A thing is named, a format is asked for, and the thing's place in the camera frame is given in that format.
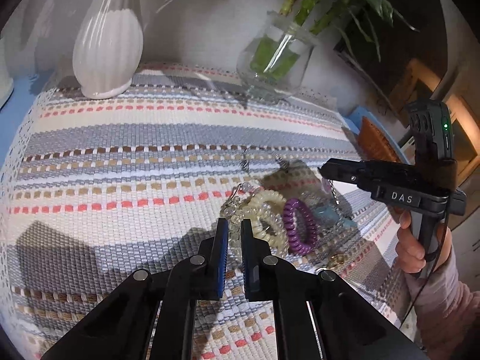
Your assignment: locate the clear glass vase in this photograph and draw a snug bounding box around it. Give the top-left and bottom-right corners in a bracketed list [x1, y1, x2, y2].
[236, 11, 317, 103]

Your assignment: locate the person's right hand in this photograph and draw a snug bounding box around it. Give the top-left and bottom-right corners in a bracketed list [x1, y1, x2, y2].
[397, 212, 453, 275]

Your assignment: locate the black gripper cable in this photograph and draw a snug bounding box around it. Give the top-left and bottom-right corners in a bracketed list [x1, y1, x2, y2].
[397, 210, 452, 331]

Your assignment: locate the person's right forearm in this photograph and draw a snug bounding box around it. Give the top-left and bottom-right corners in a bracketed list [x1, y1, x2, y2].
[403, 244, 480, 360]

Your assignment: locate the striped woven mat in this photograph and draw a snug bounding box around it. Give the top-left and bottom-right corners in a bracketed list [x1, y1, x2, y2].
[0, 62, 413, 360]

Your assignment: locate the silver chain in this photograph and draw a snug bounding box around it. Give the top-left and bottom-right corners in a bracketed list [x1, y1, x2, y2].
[328, 178, 344, 216]

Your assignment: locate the purple spiral hair tie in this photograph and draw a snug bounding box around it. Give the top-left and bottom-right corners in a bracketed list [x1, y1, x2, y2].
[283, 199, 319, 256]

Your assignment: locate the light blue hair clip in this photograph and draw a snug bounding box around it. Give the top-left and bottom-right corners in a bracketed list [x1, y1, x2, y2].
[311, 204, 359, 230]

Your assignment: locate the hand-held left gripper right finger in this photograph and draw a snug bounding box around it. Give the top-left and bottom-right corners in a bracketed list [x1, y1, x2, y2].
[240, 218, 428, 360]

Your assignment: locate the cream spiral hair tie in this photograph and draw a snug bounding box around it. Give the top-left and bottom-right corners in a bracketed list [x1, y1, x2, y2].
[244, 190, 290, 259]

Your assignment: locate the brown wicker basket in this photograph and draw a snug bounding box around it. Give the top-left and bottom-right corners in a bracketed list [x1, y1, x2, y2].
[356, 116, 403, 164]

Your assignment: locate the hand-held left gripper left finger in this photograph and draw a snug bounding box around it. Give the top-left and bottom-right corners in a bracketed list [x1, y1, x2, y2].
[41, 217, 229, 360]

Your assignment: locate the clear spiral hair tie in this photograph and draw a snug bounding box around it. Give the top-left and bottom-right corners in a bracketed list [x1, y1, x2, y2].
[220, 182, 263, 250]

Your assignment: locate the gold bead bracelet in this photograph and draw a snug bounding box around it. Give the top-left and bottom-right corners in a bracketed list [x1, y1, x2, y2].
[325, 253, 349, 271]

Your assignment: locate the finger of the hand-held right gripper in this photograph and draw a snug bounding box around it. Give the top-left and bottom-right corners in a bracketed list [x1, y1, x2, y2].
[319, 158, 371, 187]

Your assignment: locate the white ribbed vase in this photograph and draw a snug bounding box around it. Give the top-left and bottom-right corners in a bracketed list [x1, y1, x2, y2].
[72, 0, 144, 99]

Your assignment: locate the white lace tablecloth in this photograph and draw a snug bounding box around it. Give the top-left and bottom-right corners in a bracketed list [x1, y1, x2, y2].
[289, 86, 340, 107]

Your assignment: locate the white object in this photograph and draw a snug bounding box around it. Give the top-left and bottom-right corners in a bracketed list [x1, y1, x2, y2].
[0, 43, 16, 110]

